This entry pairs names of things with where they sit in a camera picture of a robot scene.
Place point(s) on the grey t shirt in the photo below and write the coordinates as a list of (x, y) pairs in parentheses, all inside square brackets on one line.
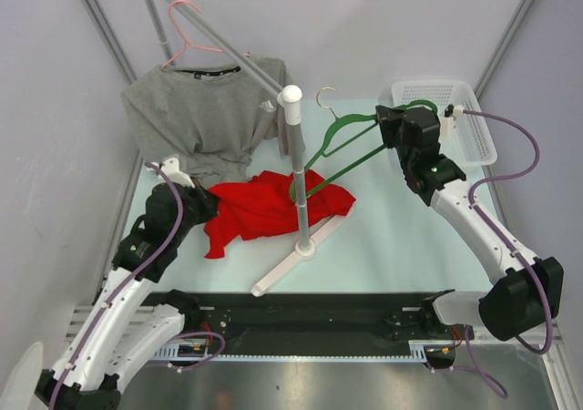
[(210, 119)]

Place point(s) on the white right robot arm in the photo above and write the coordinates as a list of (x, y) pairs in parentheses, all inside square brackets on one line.
[(526, 289)]

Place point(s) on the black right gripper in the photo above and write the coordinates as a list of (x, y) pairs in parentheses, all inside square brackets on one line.
[(389, 118)]

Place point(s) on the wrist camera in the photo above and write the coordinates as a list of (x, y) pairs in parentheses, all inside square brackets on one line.
[(448, 121), (171, 168)]

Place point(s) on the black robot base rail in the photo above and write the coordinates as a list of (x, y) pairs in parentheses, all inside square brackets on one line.
[(330, 318)]

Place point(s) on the white slotted cable duct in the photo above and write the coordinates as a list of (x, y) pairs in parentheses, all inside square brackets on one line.
[(392, 352)]

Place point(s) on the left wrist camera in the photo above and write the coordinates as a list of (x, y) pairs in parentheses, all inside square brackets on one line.
[(171, 168)]

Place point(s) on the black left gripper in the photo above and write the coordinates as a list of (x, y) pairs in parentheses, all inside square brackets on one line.
[(209, 202)]

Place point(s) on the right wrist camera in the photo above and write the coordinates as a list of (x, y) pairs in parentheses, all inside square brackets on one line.
[(448, 121)]

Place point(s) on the green plastic hanger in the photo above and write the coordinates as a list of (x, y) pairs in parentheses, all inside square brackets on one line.
[(338, 124)]

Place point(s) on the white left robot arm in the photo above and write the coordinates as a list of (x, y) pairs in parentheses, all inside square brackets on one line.
[(103, 358)]

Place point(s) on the red t shirt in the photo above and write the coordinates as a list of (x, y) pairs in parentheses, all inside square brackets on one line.
[(262, 207)]

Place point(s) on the white plastic basket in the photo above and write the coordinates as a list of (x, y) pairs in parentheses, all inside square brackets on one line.
[(471, 145)]

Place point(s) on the pink wire hanger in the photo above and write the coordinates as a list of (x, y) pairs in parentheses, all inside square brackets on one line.
[(186, 43)]

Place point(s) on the white clothes rack with poles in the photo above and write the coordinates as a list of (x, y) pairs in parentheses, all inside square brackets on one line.
[(289, 98)]

